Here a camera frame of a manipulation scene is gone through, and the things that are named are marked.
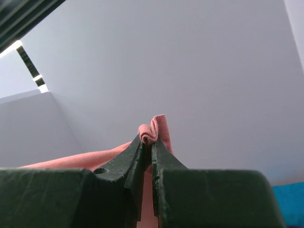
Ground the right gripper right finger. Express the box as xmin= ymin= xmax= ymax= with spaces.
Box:
xmin=152 ymin=139 xmax=285 ymax=228

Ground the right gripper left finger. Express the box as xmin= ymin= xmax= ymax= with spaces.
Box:
xmin=0 ymin=137 xmax=144 ymax=228

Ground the salmon pink t shirt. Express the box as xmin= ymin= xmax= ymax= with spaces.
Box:
xmin=24 ymin=114 xmax=173 ymax=228

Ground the folded blue t shirt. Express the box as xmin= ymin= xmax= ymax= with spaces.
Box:
xmin=273 ymin=182 xmax=304 ymax=228

